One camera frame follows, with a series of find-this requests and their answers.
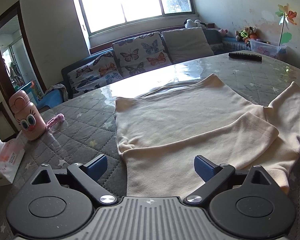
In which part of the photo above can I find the clear plastic storage box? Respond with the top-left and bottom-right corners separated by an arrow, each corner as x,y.
249,39 -> 288,59

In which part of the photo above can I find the pink white tissue pack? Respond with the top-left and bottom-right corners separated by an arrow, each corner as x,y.
0,132 -> 25,186

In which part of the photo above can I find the butterfly print cushion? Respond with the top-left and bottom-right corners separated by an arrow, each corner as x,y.
112,32 -> 174,77
67,52 -> 123,94

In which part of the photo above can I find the brown bear plush toy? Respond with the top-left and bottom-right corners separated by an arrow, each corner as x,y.
244,26 -> 259,40

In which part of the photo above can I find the blue plastic chair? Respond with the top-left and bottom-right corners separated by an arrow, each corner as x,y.
37,89 -> 64,110

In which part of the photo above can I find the white black plush toy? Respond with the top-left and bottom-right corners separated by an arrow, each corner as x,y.
184,19 -> 208,29

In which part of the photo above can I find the cream knit garment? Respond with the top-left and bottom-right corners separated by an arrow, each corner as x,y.
114,74 -> 300,197

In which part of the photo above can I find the green orange plush toy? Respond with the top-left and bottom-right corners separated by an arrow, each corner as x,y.
235,30 -> 250,43

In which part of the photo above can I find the colourful paper pinwheel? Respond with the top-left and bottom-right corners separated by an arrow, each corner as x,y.
276,3 -> 297,47

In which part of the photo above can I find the plain grey cushion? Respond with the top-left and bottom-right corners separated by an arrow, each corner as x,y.
161,27 -> 215,64

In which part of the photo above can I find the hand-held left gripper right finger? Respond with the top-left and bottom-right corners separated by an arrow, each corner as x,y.
184,155 -> 283,205

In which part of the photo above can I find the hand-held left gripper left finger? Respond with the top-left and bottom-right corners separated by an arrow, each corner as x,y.
27,154 -> 118,205

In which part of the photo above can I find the patterned grey cloth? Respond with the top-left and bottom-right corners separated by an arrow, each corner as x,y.
45,84 -> 67,98

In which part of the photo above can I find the dark blue sofa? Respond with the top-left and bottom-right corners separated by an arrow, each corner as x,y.
61,27 -> 250,98

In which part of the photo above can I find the black remote control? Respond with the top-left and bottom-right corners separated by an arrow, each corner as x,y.
228,51 -> 262,62

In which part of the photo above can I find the large bright window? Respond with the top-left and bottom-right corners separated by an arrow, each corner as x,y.
69,0 -> 199,39

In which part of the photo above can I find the pink cartoon face water bottle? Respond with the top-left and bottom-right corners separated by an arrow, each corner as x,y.
9,91 -> 47,140

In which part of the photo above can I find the dark wooden door frame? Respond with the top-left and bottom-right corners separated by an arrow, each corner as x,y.
0,0 -> 47,113

